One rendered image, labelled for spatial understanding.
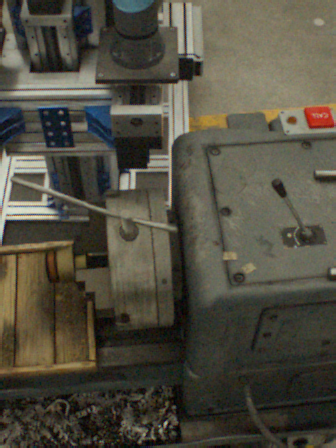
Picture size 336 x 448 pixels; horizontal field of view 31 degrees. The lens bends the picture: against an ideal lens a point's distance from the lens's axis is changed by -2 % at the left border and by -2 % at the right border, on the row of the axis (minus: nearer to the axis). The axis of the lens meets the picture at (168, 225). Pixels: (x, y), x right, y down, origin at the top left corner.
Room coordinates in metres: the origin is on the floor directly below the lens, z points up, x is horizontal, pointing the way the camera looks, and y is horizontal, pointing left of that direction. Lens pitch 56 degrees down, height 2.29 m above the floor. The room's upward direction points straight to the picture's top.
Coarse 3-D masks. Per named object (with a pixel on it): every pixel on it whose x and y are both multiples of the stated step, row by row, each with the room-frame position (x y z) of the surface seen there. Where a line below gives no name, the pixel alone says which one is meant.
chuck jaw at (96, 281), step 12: (84, 276) 0.67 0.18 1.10; (96, 276) 0.67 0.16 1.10; (108, 276) 0.67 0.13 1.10; (84, 288) 0.66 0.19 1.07; (96, 288) 0.64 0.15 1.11; (108, 288) 0.64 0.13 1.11; (96, 300) 0.61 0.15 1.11; (108, 300) 0.61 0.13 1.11; (96, 312) 0.59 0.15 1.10; (108, 312) 0.59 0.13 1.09
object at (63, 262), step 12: (48, 252) 0.73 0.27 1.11; (60, 252) 0.72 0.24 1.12; (72, 252) 0.72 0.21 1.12; (48, 264) 0.69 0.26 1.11; (60, 264) 0.69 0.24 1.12; (72, 264) 0.69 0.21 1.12; (84, 264) 0.70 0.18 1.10; (48, 276) 0.67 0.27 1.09; (60, 276) 0.67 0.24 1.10; (72, 276) 0.67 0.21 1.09
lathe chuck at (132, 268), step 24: (120, 192) 0.82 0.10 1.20; (144, 192) 0.81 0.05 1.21; (144, 216) 0.74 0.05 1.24; (120, 240) 0.68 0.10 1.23; (144, 240) 0.68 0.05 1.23; (120, 264) 0.64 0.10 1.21; (144, 264) 0.64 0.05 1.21; (120, 288) 0.60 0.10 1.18; (144, 288) 0.60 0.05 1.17; (120, 312) 0.57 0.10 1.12; (144, 312) 0.58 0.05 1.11
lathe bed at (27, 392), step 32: (96, 320) 0.73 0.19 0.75; (96, 352) 0.59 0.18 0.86; (128, 352) 0.59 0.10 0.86; (160, 352) 0.59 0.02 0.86; (0, 384) 0.56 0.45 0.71; (32, 384) 0.56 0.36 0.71; (64, 384) 0.55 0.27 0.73; (96, 384) 0.56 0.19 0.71; (128, 384) 0.57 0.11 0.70; (160, 384) 0.57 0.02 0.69
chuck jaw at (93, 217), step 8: (88, 216) 0.77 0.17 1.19; (96, 216) 0.77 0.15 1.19; (104, 216) 0.77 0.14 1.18; (88, 224) 0.77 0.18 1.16; (96, 224) 0.76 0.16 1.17; (104, 224) 0.76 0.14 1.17; (88, 232) 0.75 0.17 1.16; (96, 232) 0.75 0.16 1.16; (104, 232) 0.75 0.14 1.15; (80, 240) 0.74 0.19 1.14; (88, 240) 0.74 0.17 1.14; (96, 240) 0.74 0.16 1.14; (104, 240) 0.74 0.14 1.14; (80, 248) 0.73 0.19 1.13; (88, 248) 0.73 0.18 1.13; (96, 248) 0.73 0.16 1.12; (104, 248) 0.73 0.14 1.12
